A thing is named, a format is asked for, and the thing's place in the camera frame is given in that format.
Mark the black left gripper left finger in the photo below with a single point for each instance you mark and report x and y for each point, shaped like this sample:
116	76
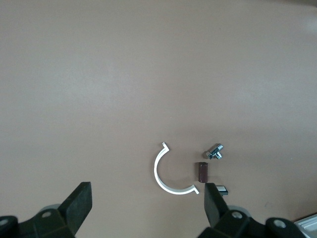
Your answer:
76	205

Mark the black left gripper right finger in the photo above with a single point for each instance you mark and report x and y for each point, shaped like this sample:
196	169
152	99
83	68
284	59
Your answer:
214	205

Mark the white plastic drawer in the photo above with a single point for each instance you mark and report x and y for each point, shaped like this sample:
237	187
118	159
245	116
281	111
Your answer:
309	226

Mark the white drawer cabinet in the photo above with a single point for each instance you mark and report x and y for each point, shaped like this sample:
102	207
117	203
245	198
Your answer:
297	223

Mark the dark brown cylinder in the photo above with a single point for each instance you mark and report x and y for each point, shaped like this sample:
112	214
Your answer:
201	172

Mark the silver metal tee fitting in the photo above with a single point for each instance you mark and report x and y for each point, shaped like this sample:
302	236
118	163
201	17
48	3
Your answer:
213	150

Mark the brown table cover sheet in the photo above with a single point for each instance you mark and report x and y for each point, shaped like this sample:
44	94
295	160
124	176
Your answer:
99	74

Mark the black switch with white cap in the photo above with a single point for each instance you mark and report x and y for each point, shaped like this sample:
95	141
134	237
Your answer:
221	189

